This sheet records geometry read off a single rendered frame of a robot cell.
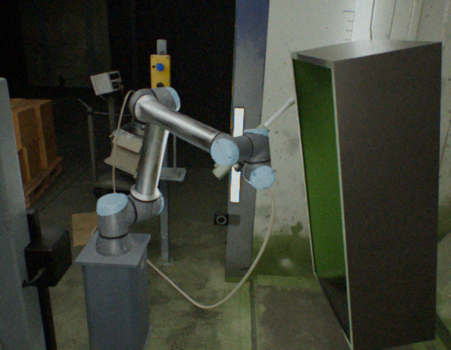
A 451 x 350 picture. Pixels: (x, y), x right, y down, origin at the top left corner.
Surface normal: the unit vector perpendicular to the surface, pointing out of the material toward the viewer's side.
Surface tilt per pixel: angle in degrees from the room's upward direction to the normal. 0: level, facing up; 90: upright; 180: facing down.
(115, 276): 90
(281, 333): 0
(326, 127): 90
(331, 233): 90
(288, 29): 90
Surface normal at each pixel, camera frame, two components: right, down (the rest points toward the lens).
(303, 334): 0.04, -0.94
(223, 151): -0.64, 0.25
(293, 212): -0.04, 0.34
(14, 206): 1.00, 0.05
